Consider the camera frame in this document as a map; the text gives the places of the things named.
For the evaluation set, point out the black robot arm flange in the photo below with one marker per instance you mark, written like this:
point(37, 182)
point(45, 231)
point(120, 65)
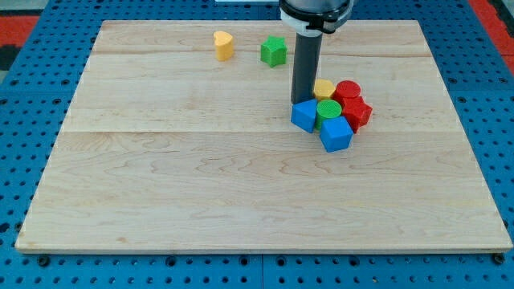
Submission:
point(315, 17)

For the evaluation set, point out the yellow hexagon block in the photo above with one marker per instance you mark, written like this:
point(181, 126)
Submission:
point(323, 89)

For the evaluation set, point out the yellow heart block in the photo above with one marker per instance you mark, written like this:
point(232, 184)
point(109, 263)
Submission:
point(224, 45)

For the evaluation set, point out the light wooden board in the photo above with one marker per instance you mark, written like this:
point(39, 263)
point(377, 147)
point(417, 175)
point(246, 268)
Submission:
point(166, 150)

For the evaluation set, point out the blue cube block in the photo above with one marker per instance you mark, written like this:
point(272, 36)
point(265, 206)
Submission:
point(336, 134)

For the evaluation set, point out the green cylinder block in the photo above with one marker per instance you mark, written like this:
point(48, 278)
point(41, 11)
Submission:
point(326, 110)

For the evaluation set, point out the green star block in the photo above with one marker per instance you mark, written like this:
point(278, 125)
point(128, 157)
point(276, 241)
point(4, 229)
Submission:
point(273, 51)

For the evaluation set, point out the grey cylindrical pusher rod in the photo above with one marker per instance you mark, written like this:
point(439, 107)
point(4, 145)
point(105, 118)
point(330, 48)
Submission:
point(306, 58)

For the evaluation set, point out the red cylinder block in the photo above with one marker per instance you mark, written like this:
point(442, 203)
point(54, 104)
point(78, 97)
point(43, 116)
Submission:
point(346, 90)

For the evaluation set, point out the red star block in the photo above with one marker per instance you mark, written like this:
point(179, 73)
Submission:
point(357, 112)

